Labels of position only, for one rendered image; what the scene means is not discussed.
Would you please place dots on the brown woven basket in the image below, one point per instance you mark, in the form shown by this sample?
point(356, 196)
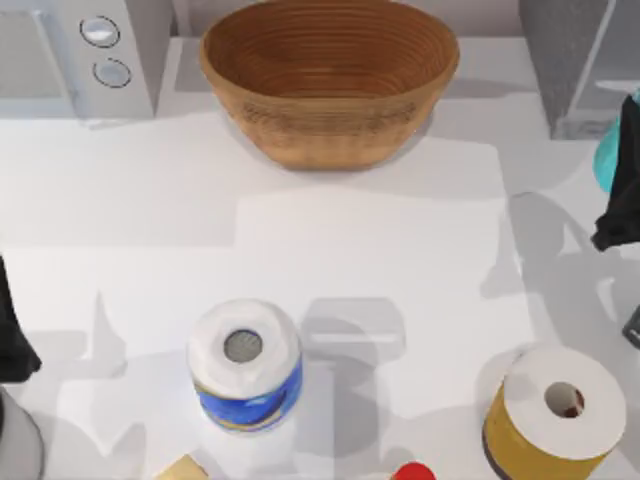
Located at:
point(327, 95)

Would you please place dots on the blue wrapped paper roll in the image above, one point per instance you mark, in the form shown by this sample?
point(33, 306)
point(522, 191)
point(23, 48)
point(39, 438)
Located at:
point(245, 370)

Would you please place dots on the red cap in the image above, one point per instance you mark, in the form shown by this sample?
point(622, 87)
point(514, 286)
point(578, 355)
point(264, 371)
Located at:
point(412, 472)

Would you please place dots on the small microwave knob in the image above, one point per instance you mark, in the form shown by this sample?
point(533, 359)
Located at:
point(112, 73)

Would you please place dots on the pale yellow block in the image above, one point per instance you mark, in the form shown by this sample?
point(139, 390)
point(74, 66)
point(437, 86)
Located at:
point(182, 470)

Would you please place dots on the yellow wrapped paper roll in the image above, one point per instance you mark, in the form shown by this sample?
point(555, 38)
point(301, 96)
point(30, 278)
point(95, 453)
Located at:
point(550, 420)

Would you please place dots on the teal bottle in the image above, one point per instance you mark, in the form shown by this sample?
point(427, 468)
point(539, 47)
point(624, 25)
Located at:
point(607, 157)

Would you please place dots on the grey cabinet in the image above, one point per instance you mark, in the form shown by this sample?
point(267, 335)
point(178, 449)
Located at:
point(560, 55)

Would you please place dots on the large microwave knob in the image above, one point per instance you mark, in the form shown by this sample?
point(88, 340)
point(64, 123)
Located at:
point(100, 31)

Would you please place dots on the black right gripper tip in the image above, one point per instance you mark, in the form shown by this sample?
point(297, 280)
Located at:
point(625, 200)

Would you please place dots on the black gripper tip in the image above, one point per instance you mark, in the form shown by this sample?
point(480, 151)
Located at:
point(625, 200)
point(12, 340)

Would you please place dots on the black left gripper tip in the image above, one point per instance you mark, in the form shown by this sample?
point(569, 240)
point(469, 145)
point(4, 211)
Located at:
point(12, 340)

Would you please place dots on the dark grey block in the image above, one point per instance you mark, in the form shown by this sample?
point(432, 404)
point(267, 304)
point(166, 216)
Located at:
point(633, 326)

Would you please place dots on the pale microwave oven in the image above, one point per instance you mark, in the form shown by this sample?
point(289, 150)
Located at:
point(45, 55)

